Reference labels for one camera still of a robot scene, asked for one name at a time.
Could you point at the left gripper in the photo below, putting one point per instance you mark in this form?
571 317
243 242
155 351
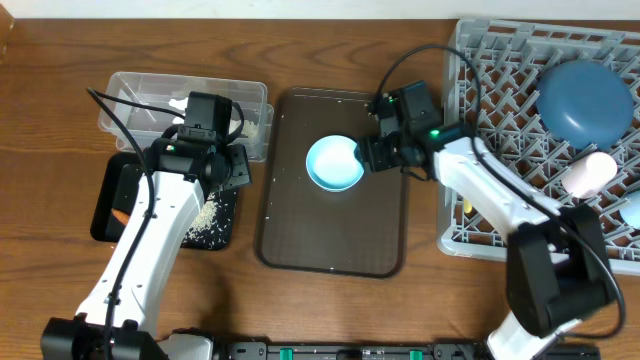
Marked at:
241 175

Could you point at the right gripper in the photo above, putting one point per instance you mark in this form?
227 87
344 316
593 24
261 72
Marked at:
372 148

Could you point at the pile of white rice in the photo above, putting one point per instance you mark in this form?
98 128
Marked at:
211 230

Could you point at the white tissue large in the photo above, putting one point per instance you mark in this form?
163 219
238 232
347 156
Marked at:
249 130

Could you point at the light blue bowl with rice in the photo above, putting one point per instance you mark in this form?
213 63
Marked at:
332 165

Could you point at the yellow plastic spoon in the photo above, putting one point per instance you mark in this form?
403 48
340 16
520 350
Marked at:
467 206

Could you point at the orange carrot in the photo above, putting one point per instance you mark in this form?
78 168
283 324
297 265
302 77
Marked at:
120 216

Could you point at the pink cup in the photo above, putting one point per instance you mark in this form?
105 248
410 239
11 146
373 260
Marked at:
587 176

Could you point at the dark blue plate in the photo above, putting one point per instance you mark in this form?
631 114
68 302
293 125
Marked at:
584 103

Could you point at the light blue cup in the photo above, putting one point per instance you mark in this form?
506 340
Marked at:
630 209

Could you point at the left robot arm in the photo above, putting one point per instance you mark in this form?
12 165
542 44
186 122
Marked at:
118 319

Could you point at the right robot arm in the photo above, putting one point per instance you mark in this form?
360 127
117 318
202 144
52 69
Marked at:
558 273

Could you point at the grey dishwasher rack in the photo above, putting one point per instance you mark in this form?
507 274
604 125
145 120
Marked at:
510 58

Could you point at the black tray bin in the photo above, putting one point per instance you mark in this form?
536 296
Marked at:
119 190

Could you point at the brown serving tray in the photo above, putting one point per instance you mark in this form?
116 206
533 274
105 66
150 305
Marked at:
358 232

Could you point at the clear plastic bin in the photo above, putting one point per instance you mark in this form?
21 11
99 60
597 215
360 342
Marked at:
158 89

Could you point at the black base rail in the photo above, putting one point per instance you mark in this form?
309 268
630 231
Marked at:
345 351

